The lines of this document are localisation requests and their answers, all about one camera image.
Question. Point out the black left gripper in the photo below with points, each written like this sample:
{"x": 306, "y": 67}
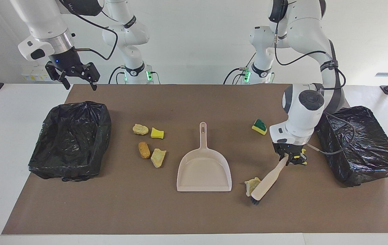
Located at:
{"x": 287, "y": 149}

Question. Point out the pale beige foam chunk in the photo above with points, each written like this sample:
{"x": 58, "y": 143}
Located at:
{"x": 140, "y": 129}
{"x": 158, "y": 158}
{"x": 250, "y": 185}

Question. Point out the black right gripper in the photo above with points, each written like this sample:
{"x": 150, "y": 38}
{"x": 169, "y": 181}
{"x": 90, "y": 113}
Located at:
{"x": 65, "y": 61}

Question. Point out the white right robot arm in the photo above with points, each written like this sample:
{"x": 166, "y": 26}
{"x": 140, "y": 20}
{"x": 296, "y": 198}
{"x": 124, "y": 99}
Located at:
{"x": 44, "y": 20}

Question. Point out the beige hand brush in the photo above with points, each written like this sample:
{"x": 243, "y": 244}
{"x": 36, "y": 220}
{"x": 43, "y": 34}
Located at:
{"x": 267, "y": 183}

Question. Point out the green and yellow sponge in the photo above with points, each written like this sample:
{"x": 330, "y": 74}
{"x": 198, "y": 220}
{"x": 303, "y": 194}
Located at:
{"x": 259, "y": 127}

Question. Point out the beige plastic dustpan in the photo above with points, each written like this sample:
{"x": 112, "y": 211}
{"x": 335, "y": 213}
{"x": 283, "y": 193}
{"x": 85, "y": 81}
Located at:
{"x": 204, "y": 170}

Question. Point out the brown table mat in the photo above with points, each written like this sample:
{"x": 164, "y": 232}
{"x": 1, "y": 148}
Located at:
{"x": 180, "y": 211}

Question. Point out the brown foam chunk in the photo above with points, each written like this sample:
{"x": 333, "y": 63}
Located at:
{"x": 144, "y": 150}

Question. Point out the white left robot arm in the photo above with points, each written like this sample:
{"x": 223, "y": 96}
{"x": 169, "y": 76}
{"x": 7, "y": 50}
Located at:
{"x": 303, "y": 115}

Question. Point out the small yellow sponge piece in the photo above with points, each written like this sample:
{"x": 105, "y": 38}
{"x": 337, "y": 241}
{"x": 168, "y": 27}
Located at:
{"x": 157, "y": 133}

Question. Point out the black bag lined bin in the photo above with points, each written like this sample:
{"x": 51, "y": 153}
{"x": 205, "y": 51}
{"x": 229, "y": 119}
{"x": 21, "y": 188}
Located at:
{"x": 371, "y": 153}
{"x": 71, "y": 143}

